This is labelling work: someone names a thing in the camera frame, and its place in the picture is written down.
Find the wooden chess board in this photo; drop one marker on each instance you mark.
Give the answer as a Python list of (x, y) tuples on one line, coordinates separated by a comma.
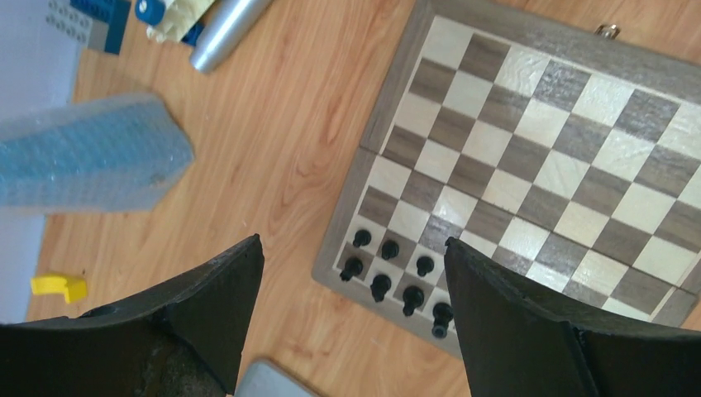
[(566, 157)]

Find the silver toy microphone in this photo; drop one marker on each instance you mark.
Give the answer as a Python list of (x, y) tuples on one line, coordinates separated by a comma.
[(227, 28)]

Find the black chess piece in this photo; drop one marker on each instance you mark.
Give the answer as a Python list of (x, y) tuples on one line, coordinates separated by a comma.
[(413, 298), (353, 267), (380, 286), (443, 314)]

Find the black chess pawn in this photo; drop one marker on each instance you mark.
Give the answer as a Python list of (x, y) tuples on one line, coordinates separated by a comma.
[(389, 249), (425, 265), (361, 238)]

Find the silver metal tin lid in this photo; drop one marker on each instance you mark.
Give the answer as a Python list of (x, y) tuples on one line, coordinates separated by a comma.
[(265, 379)]

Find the blue bubble-wrapped cone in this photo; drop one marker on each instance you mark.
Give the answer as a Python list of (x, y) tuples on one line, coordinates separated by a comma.
[(117, 154)]

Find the white blue toy car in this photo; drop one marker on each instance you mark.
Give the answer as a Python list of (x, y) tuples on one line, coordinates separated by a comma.
[(173, 20)]

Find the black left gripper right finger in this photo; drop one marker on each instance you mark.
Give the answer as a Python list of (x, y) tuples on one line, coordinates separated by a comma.
[(520, 338)]

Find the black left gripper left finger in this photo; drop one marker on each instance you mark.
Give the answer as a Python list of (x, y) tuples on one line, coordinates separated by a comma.
[(181, 337)]

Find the blue grey brick stack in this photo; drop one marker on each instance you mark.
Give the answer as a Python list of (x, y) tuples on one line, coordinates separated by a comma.
[(95, 24)]

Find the yellow curved block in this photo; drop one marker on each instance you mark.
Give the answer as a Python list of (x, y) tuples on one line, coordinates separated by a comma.
[(72, 288)]

